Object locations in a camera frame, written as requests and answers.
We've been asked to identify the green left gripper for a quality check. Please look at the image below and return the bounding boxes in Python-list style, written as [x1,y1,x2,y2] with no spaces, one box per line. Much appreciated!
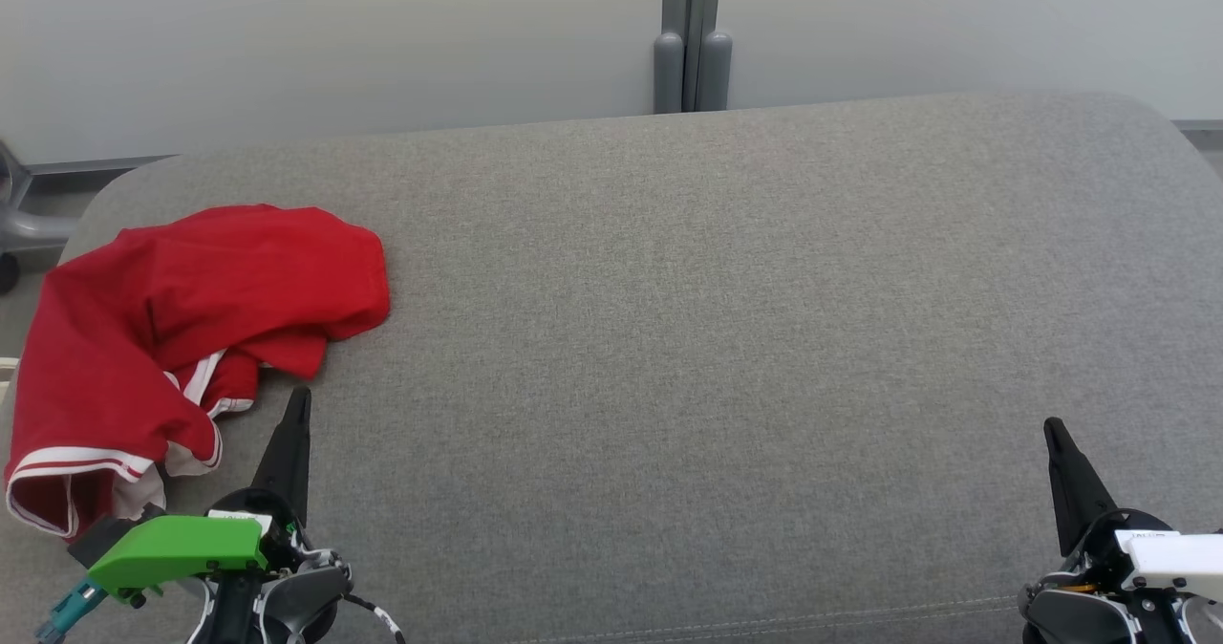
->
[88,386,312,609]

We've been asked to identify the black white striped arm cable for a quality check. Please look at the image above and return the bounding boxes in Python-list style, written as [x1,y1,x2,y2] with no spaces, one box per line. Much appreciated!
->
[342,591,407,644]

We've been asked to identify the grey partition wall post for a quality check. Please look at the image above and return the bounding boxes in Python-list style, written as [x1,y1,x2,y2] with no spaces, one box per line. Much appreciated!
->
[654,0,733,114]

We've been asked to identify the grey sofa cushion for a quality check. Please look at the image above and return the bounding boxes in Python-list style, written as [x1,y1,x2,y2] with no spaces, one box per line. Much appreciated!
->
[0,90,1223,644]

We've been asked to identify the teal plug left camera cable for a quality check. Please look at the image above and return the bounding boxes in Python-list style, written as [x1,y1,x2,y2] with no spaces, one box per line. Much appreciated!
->
[36,575,108,644]

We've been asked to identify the grey wall baseboard rail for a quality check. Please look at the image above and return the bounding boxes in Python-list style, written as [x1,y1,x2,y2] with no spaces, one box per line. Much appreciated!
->
[24,155,178,175]

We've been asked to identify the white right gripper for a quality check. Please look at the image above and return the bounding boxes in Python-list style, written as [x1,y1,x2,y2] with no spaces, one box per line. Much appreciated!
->
[1043,418,1223,605]

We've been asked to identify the red Bulls basketball shorts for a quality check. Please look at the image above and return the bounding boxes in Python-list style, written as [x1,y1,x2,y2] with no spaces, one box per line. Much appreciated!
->
[5,233,259,540]

